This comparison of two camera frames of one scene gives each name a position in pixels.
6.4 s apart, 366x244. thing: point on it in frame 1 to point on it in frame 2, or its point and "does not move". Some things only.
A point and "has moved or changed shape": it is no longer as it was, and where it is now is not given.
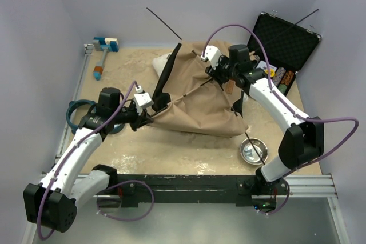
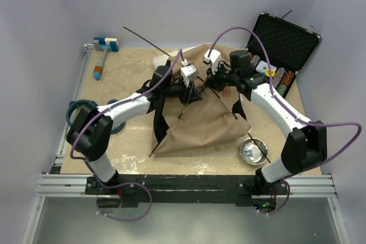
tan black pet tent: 187,99 has moved or changed shape
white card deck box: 263,64 does not move
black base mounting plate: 237,188 does not move
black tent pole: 233,109 to 235,115
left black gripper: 140,120 to 190,95
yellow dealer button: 272,72 does not move
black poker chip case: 280,47 does not move
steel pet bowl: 254,151 does not move
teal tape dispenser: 117,128 does not move
